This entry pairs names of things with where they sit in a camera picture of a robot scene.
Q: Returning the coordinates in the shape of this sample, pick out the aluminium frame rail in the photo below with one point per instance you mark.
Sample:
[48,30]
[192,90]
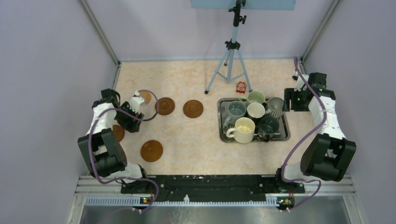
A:
[108,192]

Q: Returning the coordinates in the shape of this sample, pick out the grey ribbed mug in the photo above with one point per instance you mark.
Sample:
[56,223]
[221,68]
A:
[274,107]

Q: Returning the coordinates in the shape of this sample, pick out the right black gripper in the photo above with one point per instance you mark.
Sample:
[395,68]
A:
[290,94]

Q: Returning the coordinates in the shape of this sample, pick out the light green mug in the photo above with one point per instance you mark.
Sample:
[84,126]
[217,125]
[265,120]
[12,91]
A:
[253,97]

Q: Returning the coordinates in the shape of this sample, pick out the light wooden coaster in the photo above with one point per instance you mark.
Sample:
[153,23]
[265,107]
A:
[146,96]

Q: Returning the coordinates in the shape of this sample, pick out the brown wooden coaster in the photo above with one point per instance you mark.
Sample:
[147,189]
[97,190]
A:
[119,132]
[165,106]
[151,151]
[193,109]

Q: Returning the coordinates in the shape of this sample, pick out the steel tray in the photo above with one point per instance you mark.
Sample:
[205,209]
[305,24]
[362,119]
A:
[283,133]

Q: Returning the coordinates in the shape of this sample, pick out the red owl figurine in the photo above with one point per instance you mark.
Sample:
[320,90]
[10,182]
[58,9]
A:
[241,87]

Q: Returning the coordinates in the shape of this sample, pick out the dark teal mug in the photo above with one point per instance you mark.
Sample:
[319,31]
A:
[267,127]

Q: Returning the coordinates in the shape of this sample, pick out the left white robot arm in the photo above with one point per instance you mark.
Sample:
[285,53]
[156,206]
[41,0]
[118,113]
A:
[100,147]

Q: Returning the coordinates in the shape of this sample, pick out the cream mug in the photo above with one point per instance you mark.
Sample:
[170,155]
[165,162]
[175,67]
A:
[243,131]

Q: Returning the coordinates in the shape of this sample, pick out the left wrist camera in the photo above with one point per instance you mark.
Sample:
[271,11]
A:
[136,101]

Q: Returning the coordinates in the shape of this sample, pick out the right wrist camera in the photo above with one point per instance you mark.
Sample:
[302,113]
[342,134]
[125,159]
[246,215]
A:
[300,84]

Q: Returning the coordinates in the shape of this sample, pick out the white faceted mug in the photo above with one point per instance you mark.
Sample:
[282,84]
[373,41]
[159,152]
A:
[255,110]

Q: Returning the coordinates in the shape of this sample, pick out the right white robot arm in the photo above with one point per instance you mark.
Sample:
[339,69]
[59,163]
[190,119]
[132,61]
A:
[330,153]

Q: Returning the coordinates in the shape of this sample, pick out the blue camera tripod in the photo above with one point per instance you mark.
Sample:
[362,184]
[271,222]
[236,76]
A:
[232,46]

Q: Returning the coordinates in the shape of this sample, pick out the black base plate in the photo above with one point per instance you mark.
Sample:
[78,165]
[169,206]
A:
[212,188]

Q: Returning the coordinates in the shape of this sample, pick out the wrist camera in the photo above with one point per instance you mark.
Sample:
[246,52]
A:
[136,101]
[300,84]

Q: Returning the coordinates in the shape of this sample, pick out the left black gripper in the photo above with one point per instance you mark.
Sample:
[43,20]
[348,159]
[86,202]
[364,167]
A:
[130,125]

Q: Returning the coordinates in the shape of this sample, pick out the blue board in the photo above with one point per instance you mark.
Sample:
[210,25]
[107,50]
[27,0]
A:
[245,4]

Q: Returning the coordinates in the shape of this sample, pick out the blue-grey mug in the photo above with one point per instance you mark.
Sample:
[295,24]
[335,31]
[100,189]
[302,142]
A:
[234,111]

